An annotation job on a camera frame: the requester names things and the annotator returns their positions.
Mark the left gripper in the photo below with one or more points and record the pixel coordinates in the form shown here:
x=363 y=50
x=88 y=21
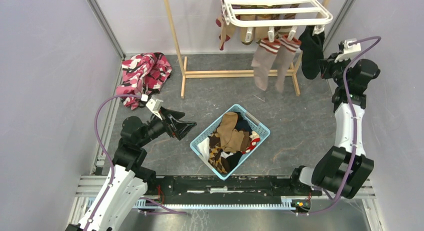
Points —
x=179 y=129

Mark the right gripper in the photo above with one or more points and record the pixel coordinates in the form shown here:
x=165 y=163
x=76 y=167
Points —
x=326 y=65

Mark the black sock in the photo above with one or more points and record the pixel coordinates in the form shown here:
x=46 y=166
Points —
x=312 y=51

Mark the beige pink sock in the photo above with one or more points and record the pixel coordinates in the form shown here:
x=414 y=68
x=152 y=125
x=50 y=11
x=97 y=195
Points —
x=284 y=57

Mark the tan ribbed sock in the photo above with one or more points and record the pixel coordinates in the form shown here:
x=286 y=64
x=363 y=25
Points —
x=231 y=140

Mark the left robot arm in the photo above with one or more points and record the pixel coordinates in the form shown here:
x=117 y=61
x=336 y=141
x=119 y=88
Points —
x=128 y=180

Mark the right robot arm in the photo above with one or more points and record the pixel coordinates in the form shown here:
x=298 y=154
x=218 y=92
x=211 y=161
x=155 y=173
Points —
x=345 y=166

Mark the wooden hanger stand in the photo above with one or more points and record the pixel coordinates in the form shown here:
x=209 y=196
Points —
x=183 y=61

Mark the white cloth in basket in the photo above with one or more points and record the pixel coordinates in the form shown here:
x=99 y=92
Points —
x=204 y=149

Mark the brown yellow checked sock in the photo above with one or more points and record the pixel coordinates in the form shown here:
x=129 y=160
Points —
x=215 y=154

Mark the pink camouflage cloth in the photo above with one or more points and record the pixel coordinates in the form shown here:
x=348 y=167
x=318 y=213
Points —
x=143 y=75

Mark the navy blue sock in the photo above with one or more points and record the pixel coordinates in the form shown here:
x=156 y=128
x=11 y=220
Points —
x=242 y=124

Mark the light blue laundry basket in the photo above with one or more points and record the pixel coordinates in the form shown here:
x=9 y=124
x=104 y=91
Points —
x=254 y=124

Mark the red santa sock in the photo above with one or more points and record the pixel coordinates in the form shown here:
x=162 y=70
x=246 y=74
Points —
x=254 y=140

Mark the red purple striped sock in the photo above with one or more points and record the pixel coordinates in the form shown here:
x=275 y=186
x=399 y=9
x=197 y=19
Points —
x=226 y=32

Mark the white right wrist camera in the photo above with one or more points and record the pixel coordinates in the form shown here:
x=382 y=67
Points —
x=348 y=49

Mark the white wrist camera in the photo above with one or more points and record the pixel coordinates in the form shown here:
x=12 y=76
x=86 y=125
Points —
x=154 y=104
x=348 y=49

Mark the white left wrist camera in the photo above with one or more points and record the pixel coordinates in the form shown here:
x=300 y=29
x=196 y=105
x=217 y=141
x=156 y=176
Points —
x=154 y=104

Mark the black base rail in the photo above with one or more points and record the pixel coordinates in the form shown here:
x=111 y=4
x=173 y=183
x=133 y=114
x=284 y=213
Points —
x=235 y=190

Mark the light blue cable tray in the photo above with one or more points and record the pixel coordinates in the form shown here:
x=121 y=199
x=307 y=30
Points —
x=285 y=205

